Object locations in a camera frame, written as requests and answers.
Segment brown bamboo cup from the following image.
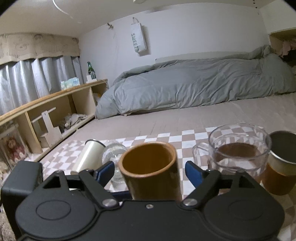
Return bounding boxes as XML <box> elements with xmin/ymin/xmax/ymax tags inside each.
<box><xmin>118</xmin><ymin>142</ymin><xmax>182</xmax><ymax>202</ymax></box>

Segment steel cup with brown sleeve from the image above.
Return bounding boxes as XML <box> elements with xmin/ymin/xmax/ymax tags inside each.
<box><xmin>262</xmin><ymin>131</ymin><xmax>295</xmax><ymax>195</ymax></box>

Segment white tumbler lying down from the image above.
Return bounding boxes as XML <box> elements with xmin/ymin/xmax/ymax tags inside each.
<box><xmin>70</xmin><ymin>139</ymin><xmax>106</xmax><ymax>175</ymax></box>

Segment clear glass jar lying down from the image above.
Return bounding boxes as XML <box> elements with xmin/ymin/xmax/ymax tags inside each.
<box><xmin>102</xmin><ymin>140</ymin><xmax>127</xmax><ymax>184</ymax></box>

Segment doll in clear box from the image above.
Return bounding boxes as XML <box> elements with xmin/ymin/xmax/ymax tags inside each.
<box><xmin>1</xmin><ymin>121</ymin><xmax>29</xmax><ymax>170</ymax></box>

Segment checkered beige white cloth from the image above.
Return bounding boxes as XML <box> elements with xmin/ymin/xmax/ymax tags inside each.
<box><xmin>41</xmin><ymin>127</ymin><xmax>295</xmax><ymax>240</ymax></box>

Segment white wooden stand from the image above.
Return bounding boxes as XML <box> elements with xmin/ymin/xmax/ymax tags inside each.
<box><xmin>31</xmin><ymin>107</ymin><xmax>62</xmax><ymax>148</ymax></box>

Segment clear glass mug brown band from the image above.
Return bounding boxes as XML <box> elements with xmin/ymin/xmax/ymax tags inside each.
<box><xmin>192</xmin><ymin>123</ymin><xmax>271</xmax><ymax>183</ymax></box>

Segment wooden low shelf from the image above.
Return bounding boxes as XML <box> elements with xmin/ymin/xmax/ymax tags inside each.
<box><xmin>1</xmin><ymin>79</ymin><xmax>107</xmax><ymax>162</ymax></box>

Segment crumpled cloth on shelf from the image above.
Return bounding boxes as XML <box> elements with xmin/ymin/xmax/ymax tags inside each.
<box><xmin>59</xmin><ymin>113</ymin><xmax>87</xmax><ymax>132</ymax></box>

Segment grey curtain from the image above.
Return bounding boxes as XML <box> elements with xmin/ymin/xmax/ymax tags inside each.
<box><xmin>1</xmin><ymin>56</ymin><xmax>84</xmax><ymax>114</ymax></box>

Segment small white box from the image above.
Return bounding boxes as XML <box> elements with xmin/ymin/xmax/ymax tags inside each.
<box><xmin>86</xmin><ymin>75</ymin><xmax>97</xmax><ymax>83</ymax></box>

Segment grey duvet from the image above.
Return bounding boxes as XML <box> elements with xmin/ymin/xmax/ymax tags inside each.
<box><xmin>95</xmin><ymin>45</ymin><xmax>295</xmax><ymax>119</ymax></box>

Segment tissue pack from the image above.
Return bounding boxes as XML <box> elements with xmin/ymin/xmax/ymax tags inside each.
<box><xmin>60</xmin><ymin>77</ymin><xmax>80</xmax><ymax>90</ymax></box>

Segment green glass bottle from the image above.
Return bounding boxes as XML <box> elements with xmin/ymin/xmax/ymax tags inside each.
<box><xmin>87</xmin><ymin>61</ymin><xmax>96</xmax><ymax>79</ymax></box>

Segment beige curtain valance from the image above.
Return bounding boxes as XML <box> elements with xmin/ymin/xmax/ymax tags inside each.
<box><xmin>1</xmin><ymin>33</ymin><xmax>80</xmax><ymax>65</ymax></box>

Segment white hanging fabric bag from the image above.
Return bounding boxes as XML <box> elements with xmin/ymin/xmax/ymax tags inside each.
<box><xmin>130</xmin><ymin>17</ymin><xmax>148</xmax><ymax>55</ymax></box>

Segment folded clothes in closet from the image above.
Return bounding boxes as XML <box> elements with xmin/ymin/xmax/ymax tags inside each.
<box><xmin>280</xmin><ymin>39</ymin><xmax>296</xmax><ymax>75</ymax></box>

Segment wooden closet shelf unit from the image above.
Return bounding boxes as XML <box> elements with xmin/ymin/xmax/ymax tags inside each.
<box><xmin>269</xmin><ymin>28</ymin><xmax>296</xmax><ymax>57</ymax></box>

